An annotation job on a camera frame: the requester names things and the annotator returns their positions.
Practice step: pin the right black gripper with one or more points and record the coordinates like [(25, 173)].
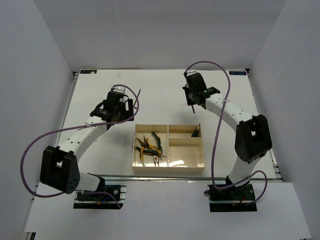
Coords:
[(190, 102)]

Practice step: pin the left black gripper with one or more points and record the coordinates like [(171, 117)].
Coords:
[(126, 114)]

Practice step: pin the green orange stubby screwdriver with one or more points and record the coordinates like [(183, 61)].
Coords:
[(196, 132)]

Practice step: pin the yellow needle-nose pliers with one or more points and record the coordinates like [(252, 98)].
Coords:
[(144, 145), (155, 161)]

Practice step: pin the green side cutters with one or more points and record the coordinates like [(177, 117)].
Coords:
[(158, 141)]

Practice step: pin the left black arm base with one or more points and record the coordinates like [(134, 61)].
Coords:
[(110, 195)]

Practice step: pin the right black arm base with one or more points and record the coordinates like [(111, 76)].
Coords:
[(231, 200)]

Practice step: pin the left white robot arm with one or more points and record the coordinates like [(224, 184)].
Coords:
[(59, 167)]

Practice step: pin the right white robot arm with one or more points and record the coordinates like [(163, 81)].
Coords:
[(252, 133)]

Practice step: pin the right blue corner label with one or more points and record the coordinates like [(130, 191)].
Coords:
[(238, 73)]

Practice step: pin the blue corner label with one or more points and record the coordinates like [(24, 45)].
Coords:
[(88, 71), (238, 73)]

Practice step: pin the left blue corner label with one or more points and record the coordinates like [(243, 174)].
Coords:
[(88, 71)]

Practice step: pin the beige three-compartment tray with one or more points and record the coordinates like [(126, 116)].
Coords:
[(182, 153)]

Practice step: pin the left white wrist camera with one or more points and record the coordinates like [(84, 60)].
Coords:
[(118, 89)]

